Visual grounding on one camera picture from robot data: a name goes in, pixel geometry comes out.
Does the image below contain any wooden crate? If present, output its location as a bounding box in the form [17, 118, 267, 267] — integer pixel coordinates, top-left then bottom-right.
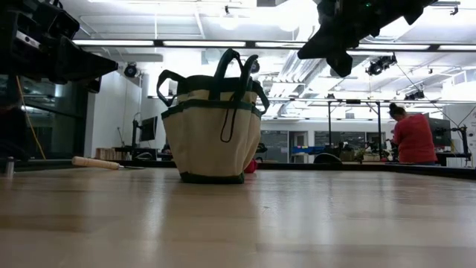
[94, 147, 129, 162]

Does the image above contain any small metal post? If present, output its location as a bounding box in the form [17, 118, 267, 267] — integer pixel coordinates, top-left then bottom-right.
[3, 156, 16, 178]

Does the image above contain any black gantry frame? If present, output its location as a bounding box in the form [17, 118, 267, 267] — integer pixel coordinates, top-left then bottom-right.
[327, 98, 384, 161]

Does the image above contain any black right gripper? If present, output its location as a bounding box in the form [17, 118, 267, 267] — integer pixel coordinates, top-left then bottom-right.
[296, 0, 440, 78]

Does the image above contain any person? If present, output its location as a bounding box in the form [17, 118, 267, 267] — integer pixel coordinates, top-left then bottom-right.
[388, 102, 439, 167]

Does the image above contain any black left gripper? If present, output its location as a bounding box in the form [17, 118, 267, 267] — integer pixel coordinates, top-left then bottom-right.
[0, 0, 119, 94]

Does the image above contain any black ceiling spotlight cluster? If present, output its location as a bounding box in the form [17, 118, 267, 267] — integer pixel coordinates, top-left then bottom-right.
[404, 89, 426, 101]
[366, 53, 398, 77]

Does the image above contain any wooden handle metal trowel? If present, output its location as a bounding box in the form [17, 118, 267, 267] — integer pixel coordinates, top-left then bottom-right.
[71, 156, 146, 171]

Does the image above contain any cream gardening bag green trim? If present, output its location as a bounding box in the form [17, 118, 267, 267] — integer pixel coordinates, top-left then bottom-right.
[155, 48, 271, 185]

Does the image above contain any black chair back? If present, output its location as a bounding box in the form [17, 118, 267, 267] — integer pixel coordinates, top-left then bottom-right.
[313, 152, 343, 165]

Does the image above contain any hanging yellow cable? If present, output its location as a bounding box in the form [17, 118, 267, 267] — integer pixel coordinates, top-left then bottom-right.
[15, 76, 48, 161]

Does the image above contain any black monitor on arm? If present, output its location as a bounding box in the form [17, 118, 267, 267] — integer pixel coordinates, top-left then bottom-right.
[130, 115, 159, 150]
[427, 117, 469, 157]

